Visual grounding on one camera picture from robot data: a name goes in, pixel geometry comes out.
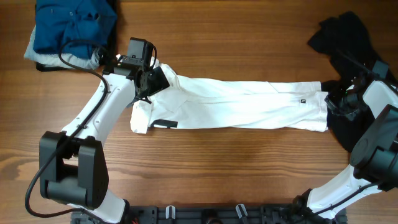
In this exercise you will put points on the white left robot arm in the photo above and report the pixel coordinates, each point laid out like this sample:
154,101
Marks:
73,168

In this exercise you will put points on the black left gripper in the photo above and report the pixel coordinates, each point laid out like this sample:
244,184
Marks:
158,81

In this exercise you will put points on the folded black garment under pile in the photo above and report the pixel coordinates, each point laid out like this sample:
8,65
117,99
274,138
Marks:
81,53

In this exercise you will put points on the white t-shirt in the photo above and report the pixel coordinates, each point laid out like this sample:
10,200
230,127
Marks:
203,103

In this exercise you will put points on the crumpled black garment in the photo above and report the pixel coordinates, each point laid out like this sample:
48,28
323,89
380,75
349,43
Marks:
345,39

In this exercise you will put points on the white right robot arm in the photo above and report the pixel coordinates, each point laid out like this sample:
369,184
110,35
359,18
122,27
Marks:
373,161

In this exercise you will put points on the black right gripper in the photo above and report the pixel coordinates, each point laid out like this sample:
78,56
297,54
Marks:
333,101

